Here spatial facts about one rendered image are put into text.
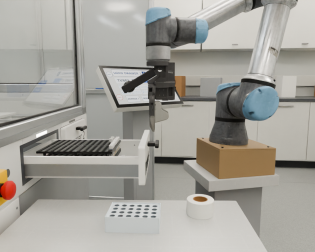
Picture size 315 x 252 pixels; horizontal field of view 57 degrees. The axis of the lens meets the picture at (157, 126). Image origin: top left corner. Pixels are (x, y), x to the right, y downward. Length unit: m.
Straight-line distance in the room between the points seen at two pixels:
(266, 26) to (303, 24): 3.38
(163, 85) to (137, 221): 0.40
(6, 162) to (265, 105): 0.78
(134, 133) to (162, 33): 1.05
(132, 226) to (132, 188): 1.25
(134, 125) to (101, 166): 1.03
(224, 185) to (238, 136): 0.20
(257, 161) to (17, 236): 0.79
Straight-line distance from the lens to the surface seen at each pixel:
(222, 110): 1.13
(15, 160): 0.86
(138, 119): 1.85
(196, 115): 3.83
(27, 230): 0.78
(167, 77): 0.89
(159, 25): 0.89
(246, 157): 1.10
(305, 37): 4.44
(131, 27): 2.63
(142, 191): 1.98
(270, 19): 1.08
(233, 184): 1.09
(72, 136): 1.24
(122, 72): 1.84
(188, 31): 0.92
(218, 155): 1.05
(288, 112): 4.01
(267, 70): 1.04
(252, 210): 1.22
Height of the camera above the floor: 1.10
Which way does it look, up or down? 9 degrees down
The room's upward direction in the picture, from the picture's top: straight up
